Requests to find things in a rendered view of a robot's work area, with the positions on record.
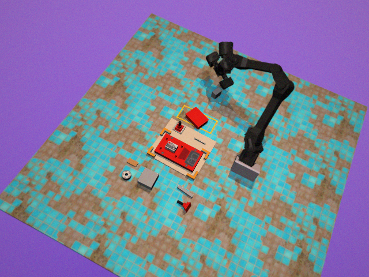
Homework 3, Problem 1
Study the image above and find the small black toy tyre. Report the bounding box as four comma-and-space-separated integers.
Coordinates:
122, 170, 131, 180

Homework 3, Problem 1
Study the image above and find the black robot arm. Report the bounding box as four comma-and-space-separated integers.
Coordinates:
218, 42, 294, 167

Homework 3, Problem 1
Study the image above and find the brown flat bar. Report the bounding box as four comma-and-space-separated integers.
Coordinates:
127, 158, 138, 167

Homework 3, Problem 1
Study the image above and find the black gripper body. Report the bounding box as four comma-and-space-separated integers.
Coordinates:
206, 51, 234, 90

